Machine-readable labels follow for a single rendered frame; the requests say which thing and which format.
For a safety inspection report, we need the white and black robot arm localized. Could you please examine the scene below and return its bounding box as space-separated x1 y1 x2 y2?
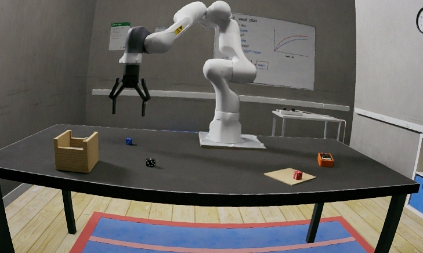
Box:
119 1 257 143

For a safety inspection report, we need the red die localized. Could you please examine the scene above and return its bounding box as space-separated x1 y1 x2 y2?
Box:
293 171 303 180

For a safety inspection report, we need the black die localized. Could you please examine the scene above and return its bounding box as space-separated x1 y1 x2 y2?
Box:
146 158 156 167

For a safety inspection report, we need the beige flat mat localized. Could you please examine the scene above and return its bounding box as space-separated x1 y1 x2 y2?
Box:
264 168 316 186

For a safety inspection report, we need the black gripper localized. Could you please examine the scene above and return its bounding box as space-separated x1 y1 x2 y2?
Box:
109 65 151 117

